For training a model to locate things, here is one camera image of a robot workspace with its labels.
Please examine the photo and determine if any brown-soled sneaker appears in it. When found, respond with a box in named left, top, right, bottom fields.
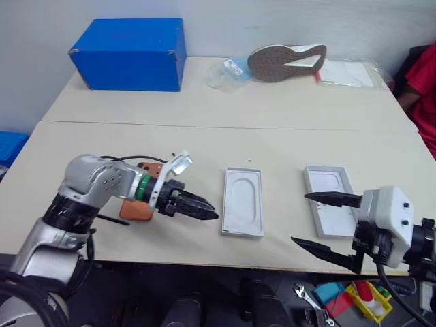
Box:
left=247, top=43, right=328, bottom=83

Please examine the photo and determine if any blue plastic crate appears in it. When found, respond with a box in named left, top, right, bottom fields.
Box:
left=0, top=130, right=30, bottom=168

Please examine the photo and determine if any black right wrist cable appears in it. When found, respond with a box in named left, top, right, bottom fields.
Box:
left=372, top=245, right=436, bottom=327

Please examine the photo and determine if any white phone box lid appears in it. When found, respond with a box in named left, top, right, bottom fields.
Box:
left=303, top=165, right=362, bottom=238

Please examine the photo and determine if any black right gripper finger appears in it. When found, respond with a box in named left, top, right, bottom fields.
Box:
left=290, top=236, right=364, bottom=275
left=304, top=191, right=362, bottom=210

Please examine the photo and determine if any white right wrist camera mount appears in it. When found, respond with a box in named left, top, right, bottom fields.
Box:
left=359, top=185, right=416, bottom=267

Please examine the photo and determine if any teal small box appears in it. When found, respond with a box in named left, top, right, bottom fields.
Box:
left=312, top=282, right=346, bottom=305

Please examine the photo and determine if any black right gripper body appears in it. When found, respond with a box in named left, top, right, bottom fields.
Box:
left=352, top=219, right=393, bottom=265

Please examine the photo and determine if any crumpled clear plastic bag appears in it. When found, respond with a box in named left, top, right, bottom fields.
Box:
left=205, top=57, right=253, bottom=91

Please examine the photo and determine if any red and white bottle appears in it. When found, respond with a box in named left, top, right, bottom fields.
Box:
left=352, top=280, right=385, bottom=316

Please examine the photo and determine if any white phone box base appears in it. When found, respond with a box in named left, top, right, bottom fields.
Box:
left=221, top=166, right=266, bottom=238

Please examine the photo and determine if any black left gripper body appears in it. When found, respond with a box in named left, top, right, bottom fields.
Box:
left=157, top=179, right=187, bottom=217

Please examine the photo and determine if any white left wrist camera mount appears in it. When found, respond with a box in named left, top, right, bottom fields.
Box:
left=147, top=149, right=195, bottom=208

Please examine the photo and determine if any dark rounded shape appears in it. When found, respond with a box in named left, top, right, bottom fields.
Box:
left=159, top=290, right=206, bottom=327

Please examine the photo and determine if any flat clear bag with paper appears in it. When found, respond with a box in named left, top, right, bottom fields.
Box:
left=313, top=57, right=390, bottom=91

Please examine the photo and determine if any blue cardboard box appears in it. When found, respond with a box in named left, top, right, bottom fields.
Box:
left=69, top=18, right=187, bottom=93

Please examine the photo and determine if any person in red shirt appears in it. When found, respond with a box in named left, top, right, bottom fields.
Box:
left=396, top=43, right=436, bottom=161

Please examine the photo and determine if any orange phone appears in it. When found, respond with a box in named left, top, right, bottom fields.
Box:
left=119, top=161, right=162, bottom=222

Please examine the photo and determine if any thin black left wrist cable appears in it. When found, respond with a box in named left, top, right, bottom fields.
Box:
left=97, top=155, right=170, bottom=165

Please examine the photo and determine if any silver wrench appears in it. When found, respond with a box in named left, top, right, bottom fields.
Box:
left=294, top=283, right=336, bottom=327

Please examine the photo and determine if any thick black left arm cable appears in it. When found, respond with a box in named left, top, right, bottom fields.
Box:
left=0, top=227, right=97, bottom=327

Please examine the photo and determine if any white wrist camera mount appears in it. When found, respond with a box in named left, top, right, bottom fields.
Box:
left=359, top=185, right=416, bottom=267
left=147, top=149, right=195, bottom=208

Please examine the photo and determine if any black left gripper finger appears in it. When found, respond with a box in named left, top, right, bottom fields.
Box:
left=180, top=190, right=217, bottom=210
left=178, top=202, right=220, bottom=221

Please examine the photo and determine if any black pen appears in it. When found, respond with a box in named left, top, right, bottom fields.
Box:
left=96, top=213, right=131, bottom=227

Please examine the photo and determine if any red flat plate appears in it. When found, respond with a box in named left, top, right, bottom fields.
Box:
left=325, top=292, right=363, bottom=318

